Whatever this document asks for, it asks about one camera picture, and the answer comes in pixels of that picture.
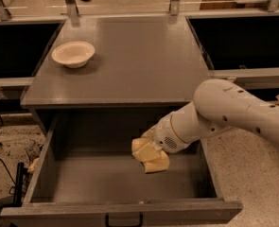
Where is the black drawer handle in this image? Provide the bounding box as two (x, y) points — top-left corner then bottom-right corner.
(104, 213), (144, 227)

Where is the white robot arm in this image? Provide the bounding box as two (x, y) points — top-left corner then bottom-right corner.
(131, 79), (279, 164)

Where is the grey wooden cabinet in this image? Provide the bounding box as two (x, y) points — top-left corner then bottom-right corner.
(21, 14), (211, 131)

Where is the open grey top drawer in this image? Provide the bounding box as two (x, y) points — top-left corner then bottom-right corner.
(1, 109), (242, 227)

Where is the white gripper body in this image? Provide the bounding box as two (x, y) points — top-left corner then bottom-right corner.
(153, 113), (189, 153)

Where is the black stand on floor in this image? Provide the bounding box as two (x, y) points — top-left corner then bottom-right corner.
(12, 162), (26, 207)

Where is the yellow sponge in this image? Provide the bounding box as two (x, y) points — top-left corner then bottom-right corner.
(131, 137), (170, 173)

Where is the metal post centre left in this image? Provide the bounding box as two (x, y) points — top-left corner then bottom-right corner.
(65, 0), (78, 17)

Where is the white paper bowl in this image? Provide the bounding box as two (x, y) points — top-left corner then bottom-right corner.
(52, 41), (96, 68)

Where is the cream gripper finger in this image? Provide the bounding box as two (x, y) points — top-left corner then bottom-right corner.
(132, 142), (161, 162)
(142, 127), (155, 140)

